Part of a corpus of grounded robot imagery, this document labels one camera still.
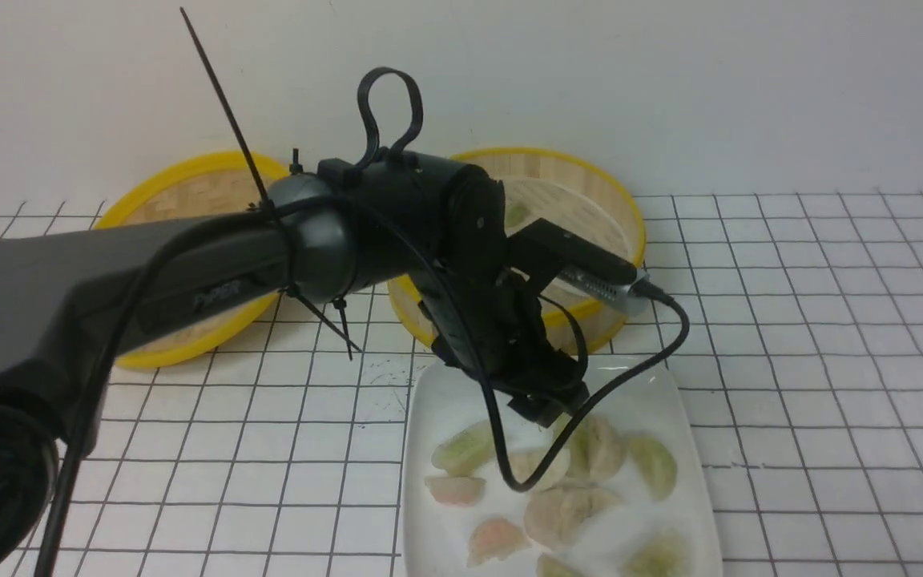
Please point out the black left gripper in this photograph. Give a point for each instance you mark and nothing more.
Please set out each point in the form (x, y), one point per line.
(540, 381)

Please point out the green dumpling plate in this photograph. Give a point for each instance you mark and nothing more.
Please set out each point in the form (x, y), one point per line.
(576, 445)
(655, 463)
(466, 451)

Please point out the green dumpling plate upper centre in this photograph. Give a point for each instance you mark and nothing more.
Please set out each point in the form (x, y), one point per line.
(576, 445)

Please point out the pink dumpling plate bottom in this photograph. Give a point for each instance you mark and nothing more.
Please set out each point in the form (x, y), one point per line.
(497, 538)

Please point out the white square plate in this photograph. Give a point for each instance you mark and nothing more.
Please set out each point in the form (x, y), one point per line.
(435, 537)

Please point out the beige dumpling upright centre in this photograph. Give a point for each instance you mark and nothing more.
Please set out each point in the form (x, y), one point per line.
(605, 452)

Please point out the black cable tie long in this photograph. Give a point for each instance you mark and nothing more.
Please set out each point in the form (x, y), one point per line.
(247, 154)

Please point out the pink dumpling plate left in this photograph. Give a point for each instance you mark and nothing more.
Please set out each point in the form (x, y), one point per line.
(461, 491)

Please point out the green dumpling plate left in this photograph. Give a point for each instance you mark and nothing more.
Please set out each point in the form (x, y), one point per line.
(466, 451)

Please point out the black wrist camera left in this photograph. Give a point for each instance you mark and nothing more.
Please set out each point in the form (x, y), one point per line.
(546, 252)

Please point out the white steamer liner paper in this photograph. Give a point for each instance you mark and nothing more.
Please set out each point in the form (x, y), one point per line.
(599, 212)

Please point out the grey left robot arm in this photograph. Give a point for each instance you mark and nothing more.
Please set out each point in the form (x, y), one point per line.
(71, 303)

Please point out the large beige dumpling lower centre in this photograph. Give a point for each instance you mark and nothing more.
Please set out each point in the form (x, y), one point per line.
(554, 518)

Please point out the bamboo steamer lid yellow rim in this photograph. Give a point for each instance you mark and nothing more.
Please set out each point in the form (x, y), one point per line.
(206, 185)

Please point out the green dumpling plate right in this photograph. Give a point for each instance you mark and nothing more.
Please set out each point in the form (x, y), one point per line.
(655, 463)

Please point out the green dumpling bottom edge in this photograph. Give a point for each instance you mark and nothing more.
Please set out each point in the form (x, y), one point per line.
(549, 565)

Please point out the bamboo steamer basket yellow rim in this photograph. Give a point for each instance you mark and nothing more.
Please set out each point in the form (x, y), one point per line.
(598, 322)

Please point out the pink dumpling plate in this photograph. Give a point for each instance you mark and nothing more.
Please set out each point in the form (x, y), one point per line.
(497, 538)
(461, 491)

